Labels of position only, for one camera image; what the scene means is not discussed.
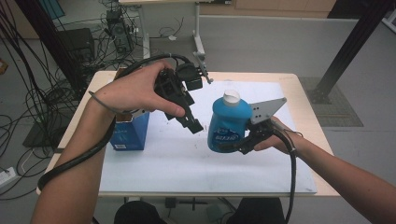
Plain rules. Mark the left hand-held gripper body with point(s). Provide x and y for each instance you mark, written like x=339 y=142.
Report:
x=171 y=87

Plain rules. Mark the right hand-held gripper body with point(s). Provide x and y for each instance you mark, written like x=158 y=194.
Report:
x=267 y=109

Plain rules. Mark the blue detergent bottle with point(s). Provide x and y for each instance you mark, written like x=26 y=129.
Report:
x=229 y=121

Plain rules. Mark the blue cardboard box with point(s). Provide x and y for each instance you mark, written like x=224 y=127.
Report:
x=130 y=133

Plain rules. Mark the person's right hand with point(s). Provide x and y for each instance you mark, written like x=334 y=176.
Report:
x=285 y=138

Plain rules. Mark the person's left hand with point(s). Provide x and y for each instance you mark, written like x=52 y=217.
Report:
x=134 y=93

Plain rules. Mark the white table mat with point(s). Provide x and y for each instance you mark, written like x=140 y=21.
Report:
x=174 y=168

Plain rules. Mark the white standing desk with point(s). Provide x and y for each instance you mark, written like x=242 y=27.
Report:
x=196 y=31

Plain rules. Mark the person's right leg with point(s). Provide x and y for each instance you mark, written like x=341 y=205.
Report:
x=255 y=213

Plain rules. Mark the person's leg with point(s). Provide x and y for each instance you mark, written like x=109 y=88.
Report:
x=255 y=213
x=137 y=214

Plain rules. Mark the grey grid floor mat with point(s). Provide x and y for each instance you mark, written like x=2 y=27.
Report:
x=339 y=109

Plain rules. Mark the computer tower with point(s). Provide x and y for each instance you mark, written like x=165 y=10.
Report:
x=120 y=31

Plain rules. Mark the black equipment case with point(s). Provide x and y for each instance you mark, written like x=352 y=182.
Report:
x=77 y=45

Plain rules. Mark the person's left leg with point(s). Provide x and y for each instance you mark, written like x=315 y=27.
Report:
x=137 y=214

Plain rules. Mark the black floor plate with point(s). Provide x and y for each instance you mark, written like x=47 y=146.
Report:
x=40 y=137

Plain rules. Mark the dark metal stand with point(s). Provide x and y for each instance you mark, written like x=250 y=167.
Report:
x=46 y=31

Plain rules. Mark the teal panel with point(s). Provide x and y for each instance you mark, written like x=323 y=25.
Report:
x=53 y=7

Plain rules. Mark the white power strip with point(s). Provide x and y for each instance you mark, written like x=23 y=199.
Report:
x=6 y=177

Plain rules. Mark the black metal post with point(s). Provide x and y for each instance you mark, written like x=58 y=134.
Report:
x=351 y=46

